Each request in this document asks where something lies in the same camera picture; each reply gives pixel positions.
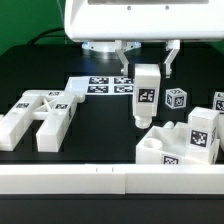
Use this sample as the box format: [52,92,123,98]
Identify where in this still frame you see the white marker base plate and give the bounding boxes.
[65,76,134,95]

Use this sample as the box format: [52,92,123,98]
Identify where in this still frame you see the white chair back frame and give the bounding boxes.
[0,90,85,152]

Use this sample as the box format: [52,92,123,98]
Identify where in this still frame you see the white chair seat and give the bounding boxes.
[135,121,220,165]

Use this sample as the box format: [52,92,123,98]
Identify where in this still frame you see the white front rail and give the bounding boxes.
[0,164,224,194]

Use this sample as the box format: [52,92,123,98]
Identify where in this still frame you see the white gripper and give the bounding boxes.
[64,0,224,78]

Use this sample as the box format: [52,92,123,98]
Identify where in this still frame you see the black cable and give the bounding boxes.
[27,27,68,46]

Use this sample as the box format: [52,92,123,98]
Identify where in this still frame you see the white tagged block right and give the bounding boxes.
[213,92,224,114]

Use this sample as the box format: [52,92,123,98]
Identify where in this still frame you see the white tagged cube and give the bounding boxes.
[165,88,187,109]

